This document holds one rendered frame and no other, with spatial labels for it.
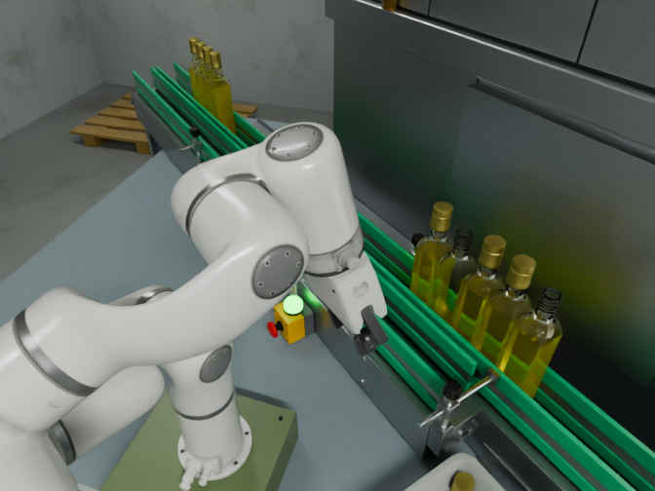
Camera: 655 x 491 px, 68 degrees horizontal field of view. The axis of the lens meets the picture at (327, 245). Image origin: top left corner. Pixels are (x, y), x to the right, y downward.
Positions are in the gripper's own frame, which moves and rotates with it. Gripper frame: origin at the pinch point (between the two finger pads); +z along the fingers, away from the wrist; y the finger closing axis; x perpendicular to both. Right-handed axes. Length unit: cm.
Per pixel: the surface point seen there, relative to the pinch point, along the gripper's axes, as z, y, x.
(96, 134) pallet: 107, 317, 16
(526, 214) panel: 13.8, 6.6, -39.8
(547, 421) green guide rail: 28.0, -16.4, -19.2
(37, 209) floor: 104, 258, 67
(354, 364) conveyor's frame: 40.1, 17.9, -4.3
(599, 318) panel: 23.6, -11.3, -37.2
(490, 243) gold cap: 9.3, 3.6, -27.8
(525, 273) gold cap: 10.2, -3.5, -27.5
